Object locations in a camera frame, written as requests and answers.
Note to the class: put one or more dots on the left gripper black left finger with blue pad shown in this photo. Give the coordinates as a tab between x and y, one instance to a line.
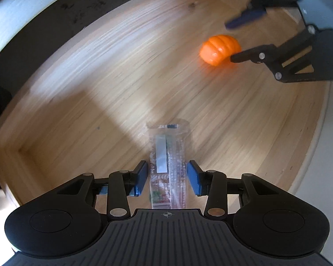
117	187

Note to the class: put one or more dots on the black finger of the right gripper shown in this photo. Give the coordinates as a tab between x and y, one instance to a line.
274	56

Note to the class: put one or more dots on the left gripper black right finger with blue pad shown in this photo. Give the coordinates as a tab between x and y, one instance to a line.
217	187

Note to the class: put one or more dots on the orange plastic pumpkin toy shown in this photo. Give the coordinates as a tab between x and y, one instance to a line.
218	49

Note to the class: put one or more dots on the clear plastic snack packet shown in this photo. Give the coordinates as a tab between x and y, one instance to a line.
167	164

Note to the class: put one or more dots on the wooden tray rim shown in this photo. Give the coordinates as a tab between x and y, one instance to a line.
89	106

